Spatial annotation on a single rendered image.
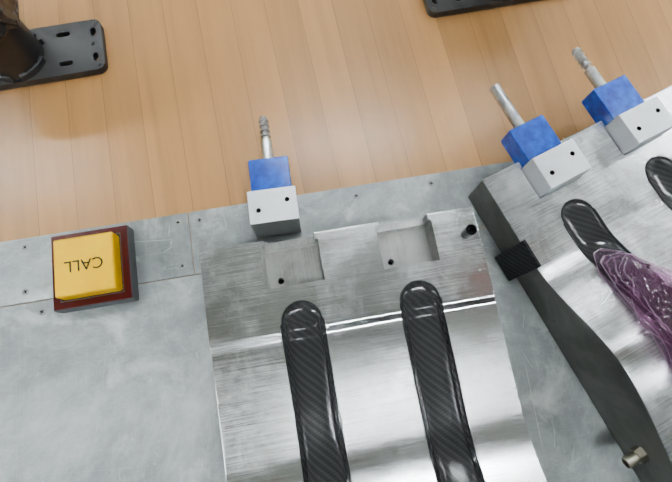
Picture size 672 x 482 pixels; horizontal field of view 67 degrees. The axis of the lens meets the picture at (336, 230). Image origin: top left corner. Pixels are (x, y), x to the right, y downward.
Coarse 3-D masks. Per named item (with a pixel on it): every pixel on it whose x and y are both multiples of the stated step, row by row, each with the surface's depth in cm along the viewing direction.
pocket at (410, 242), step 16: (400, 224) 49; (416, 224) 49; (384, 240) 50; (400, 240) 50; (416, 240) 50; (432, 240) 48; (384, 256) 49; (400, 256) 49; (416, 256) 49; (432, 256) 49
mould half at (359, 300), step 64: (256, 256) 46; (448, 256) 47; (256, 320) 45; (384, 320) 45; (448, 320) 46; (256, 384) 44; (384, 384) 44; (512, 384) 45; (256, 448) 43; (384, 448) 43; (512, 448) 43
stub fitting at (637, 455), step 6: (630, 450) 48; (636, 450) 47; (642, 450) 47; (624, 456) 47; (630, 456) 47; (636, 456) 47; (642, 456) 47; (624, 462) 48; (630, 462) 47; (636, 462) 47; (642, 462) 47; (630, 468) 47
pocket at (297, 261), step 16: (288, 240) 48; (304, 240) 48; (272, 256) 49; (288, 256) 49; (304, 256) 49; (320, 256) 48; (272, 272) 49; (288, 272) 49; (304, 272) 49; (320, 272) 49; (272, 288) 48
